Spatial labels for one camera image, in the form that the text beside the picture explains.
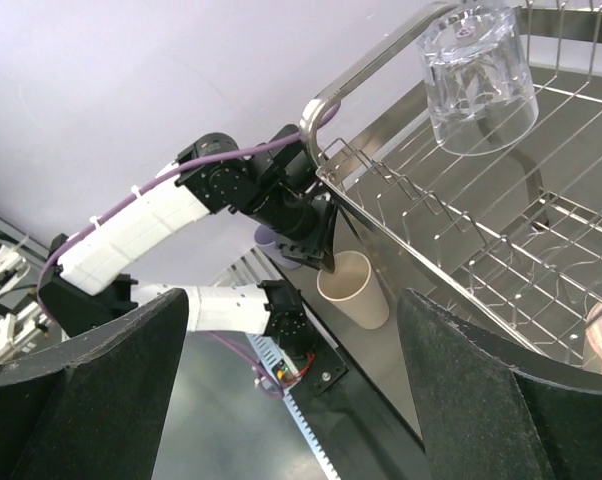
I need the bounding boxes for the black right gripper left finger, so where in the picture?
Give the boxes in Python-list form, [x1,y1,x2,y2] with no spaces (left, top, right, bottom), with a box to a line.
[0,289,189,479]

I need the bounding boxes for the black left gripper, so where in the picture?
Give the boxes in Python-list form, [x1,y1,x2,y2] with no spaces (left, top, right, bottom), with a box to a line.
[250,193,338,273]

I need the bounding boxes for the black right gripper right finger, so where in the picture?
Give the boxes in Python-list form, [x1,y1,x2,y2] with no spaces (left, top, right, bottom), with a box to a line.
[398,289,602,479]

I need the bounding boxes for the beige tumbler cup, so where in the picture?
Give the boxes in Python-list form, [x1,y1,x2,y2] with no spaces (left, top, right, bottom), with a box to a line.
[316,250,390,330]

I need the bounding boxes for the clear plastic cup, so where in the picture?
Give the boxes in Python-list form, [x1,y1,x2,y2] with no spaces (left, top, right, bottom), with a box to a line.
[416,1,539,156]

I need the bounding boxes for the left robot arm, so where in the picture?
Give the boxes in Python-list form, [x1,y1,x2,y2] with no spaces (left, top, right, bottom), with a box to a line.
[37,125,336,356]

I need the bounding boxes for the steel two-tier dish rack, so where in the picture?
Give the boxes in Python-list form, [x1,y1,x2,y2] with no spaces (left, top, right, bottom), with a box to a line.
[300,1,602,368]

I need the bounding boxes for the grey slotted cable duct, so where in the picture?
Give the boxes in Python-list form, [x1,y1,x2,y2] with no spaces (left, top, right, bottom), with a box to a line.
[246,334,341,480]

